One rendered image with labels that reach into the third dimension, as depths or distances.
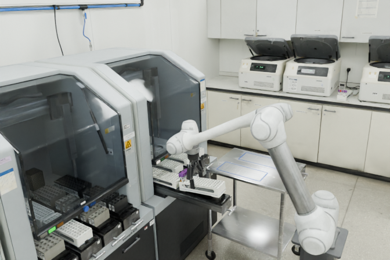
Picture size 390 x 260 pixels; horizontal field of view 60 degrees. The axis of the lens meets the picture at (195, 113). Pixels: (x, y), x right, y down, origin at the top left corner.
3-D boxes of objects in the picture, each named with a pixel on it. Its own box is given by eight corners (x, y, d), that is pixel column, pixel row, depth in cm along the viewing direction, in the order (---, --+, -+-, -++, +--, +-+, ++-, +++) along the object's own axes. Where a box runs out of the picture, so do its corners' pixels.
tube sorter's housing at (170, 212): (66, 245, 294) (32, 60, 244) (132, 198, 361) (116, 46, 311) (163, 296, 240) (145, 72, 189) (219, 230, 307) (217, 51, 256)
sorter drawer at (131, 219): (50, 199, 230) (48, 187, 227) (67, 190, 241) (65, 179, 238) (130, 234, 193) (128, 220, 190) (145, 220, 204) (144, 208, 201)
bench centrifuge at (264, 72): (237, 87, 442) (237, 38, 421) (256, 78, 490) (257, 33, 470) (278, 93, 412) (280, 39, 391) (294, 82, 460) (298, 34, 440)
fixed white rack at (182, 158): (156, 159, 268) (155, 152, 266) (163, 155, 276) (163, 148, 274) (187, 168, 253) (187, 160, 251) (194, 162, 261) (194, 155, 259)
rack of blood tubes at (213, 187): (179, 190, 221) (177, 181, 220) (187, 183, 229) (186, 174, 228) (219, 197, 205) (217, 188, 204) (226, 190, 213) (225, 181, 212)
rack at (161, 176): (141, 179, 238) (141, 172, 236) (150, 173, 246) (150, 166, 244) (176, 190, 223) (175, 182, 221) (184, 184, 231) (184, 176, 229)
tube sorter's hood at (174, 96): (101, 150, 249) (90, 65, 230) (152, 125, 298) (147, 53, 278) (155, 166, 223) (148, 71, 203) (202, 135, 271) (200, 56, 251)
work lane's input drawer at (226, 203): (137, 188, 240) (136, 177, 238) (149, 179, 252) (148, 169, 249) (228, 219, 203) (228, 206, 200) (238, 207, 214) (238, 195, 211)
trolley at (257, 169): (204, 258, 274) (202, 168, 248) (231, 227, 310) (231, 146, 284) (284, 295, 238) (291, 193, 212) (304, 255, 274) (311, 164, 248)
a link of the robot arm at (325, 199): (338, 222, 193) (342, 188, 186) (334, 241, 178) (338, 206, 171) (309, 215, 200) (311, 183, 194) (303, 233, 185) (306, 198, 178)
